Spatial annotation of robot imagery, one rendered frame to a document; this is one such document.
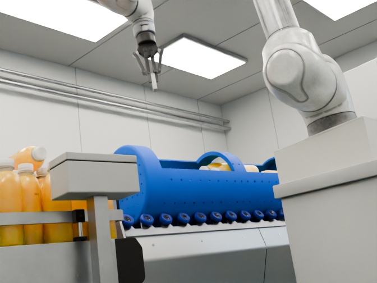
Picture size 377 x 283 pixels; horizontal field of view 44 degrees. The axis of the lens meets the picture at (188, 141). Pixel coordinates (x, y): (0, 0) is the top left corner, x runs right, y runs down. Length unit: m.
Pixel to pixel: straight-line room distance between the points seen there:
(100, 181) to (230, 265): 0.68
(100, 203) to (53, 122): 4.47
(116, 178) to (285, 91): 0.50
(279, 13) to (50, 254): 0.90
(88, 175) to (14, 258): 0.25
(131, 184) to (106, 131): 4.86
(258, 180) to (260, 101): 5.75
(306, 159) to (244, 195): 0.46
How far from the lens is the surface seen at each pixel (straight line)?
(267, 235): 1.85
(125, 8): 1.88
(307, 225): 1.40
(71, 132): 5.74
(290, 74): 1.27
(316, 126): 1.48
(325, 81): 1.34
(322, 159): 1.38
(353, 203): 1.33
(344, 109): 1.49
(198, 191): 1.63
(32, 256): 1.20
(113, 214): 1.33
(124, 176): 1.22
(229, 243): 1.69
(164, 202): 1.55
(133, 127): 6.39
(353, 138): 1.35
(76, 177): 1.15
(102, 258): 1.18
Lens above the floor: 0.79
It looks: 15 degrees up
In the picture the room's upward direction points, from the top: 8 degrees counter-clockwise
